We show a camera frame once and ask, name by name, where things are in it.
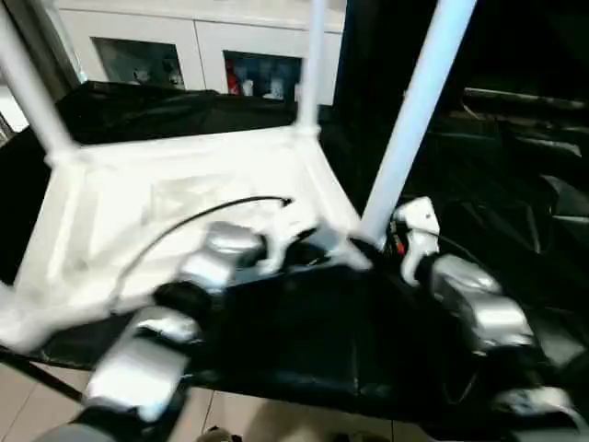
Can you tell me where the white cabinet with glass doors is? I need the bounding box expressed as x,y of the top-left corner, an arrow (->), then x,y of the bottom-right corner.
49,0 -> 348,104

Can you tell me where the white plastic table top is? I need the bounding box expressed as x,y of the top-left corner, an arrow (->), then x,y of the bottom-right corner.
0,122 -> 375,357

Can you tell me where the grey curtain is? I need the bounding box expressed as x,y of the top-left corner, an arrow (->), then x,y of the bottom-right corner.
18,0 -> 90,93

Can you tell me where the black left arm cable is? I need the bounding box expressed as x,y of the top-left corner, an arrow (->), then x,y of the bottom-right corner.
109,194 -> 295,309

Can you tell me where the black mat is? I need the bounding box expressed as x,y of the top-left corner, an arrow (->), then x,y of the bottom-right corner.
0,78 -> 589,438

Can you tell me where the grey left robot foot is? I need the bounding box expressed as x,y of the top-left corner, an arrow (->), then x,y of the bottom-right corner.
201,427 -> 242,442

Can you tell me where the white plastic table leg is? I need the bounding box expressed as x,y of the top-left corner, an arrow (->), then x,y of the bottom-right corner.
0,7 -> 81,169
294,0 -> 331,141
353,0 -> 480,247

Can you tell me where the black metal stand leg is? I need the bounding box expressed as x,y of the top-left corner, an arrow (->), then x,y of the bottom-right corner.
0,353 -> 86,403

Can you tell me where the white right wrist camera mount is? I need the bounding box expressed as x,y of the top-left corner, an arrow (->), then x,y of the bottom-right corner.
390,195 -> 442,286

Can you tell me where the black metal bar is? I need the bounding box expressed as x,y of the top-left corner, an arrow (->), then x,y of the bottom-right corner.
463,86 -> 589,113

